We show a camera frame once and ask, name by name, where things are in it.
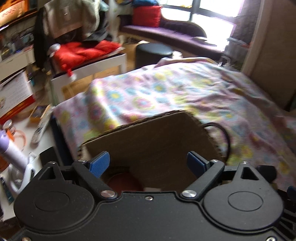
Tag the desk calendar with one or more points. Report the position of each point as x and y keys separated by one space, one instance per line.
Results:
x=16 y=95

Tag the red seat cushion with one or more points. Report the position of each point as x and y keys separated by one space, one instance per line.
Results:
x=75 y=54

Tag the red pillow on chaise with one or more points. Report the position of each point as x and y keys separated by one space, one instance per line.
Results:
x=147 y=16

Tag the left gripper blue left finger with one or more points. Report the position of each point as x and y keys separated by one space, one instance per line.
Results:
x=88 y=174

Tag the black round stool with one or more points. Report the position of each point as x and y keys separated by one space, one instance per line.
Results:
x=151 y=53

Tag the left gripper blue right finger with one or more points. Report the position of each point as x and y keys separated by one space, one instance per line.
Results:
x=208 y=174

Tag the floral fleece blanket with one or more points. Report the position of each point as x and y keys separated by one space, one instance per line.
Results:
x=261 y=133

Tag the blue cloth on chaise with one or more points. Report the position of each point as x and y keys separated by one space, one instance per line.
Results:
x=139 y=3

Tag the grey blanket on chair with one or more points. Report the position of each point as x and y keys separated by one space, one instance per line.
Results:
x=61 y=17

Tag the purple white bottle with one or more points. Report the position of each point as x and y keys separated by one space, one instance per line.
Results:
x=12 y=154

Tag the woven basket with fabric lining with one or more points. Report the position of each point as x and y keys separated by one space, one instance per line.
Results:
x=151 y=153

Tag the television screen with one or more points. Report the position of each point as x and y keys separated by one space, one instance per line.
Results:
x=12 y=9

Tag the white remote control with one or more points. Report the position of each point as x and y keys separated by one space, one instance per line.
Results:
x=45 y=119

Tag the white tv cabinet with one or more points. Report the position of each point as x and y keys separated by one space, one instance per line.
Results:
x=16 y=62

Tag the purple chaise lounge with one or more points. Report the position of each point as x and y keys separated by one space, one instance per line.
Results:
x=180 y=35

